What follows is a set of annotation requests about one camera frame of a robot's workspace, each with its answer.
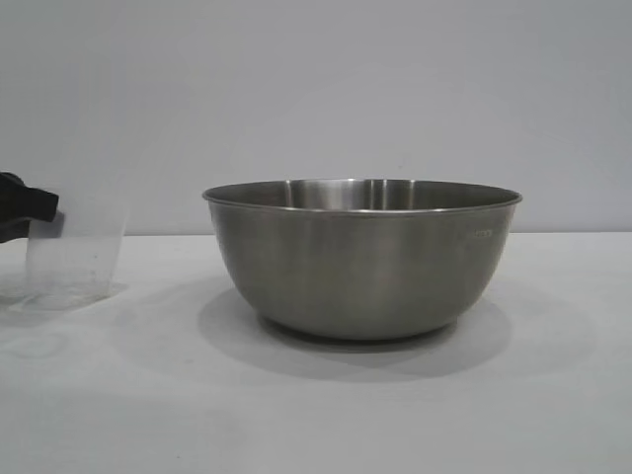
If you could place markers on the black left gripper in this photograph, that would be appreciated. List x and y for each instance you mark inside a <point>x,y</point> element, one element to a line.
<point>7,185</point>

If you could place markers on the translucent plastic measuring cup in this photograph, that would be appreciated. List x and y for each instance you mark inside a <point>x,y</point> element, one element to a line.
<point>84,261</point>

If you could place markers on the stainless steel mixing bowl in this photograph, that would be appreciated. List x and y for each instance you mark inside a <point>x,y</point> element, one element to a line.
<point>360,271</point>

